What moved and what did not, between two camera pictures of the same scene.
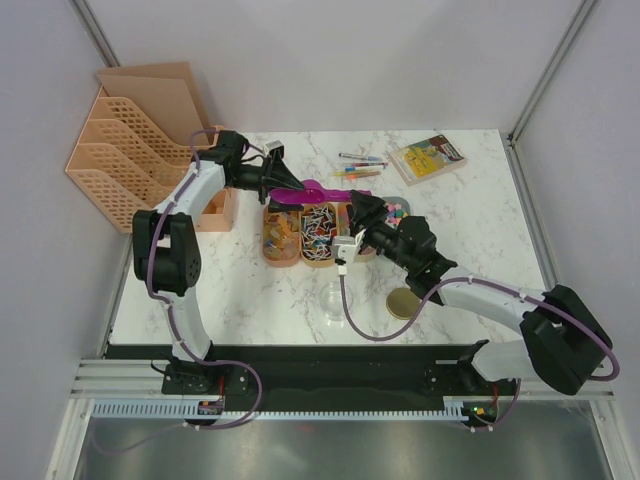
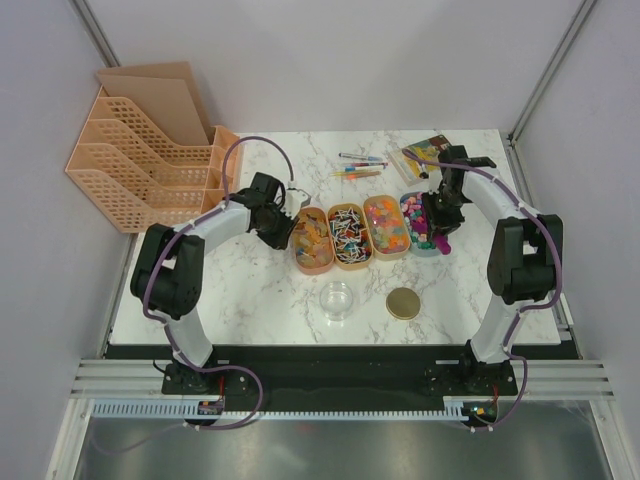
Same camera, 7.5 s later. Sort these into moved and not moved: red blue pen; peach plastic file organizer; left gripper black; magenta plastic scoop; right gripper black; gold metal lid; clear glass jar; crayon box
Moved: magenta plastic scoop; left gripper black; right gripper black
Not moved: peach plastic file organizer; gold metal lid; clear glass jar; red blue pen; crayon box
